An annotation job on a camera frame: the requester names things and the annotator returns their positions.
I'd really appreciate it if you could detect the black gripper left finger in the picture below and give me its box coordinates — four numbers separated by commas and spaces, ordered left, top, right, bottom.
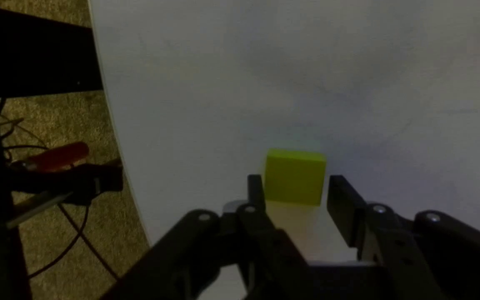
104, 174, 315, 300

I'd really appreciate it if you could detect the black equipment cart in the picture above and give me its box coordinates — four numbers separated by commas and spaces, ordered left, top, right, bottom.
0, 6, 127, 300

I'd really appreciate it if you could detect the red handled tool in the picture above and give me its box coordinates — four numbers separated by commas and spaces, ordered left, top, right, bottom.
24, 141, 92, 174

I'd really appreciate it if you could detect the small yellow square block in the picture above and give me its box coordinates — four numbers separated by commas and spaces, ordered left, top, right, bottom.
262, 149, 329, 209

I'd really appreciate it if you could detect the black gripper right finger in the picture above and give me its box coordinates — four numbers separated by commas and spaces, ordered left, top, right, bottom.
327, 174, 480, 300

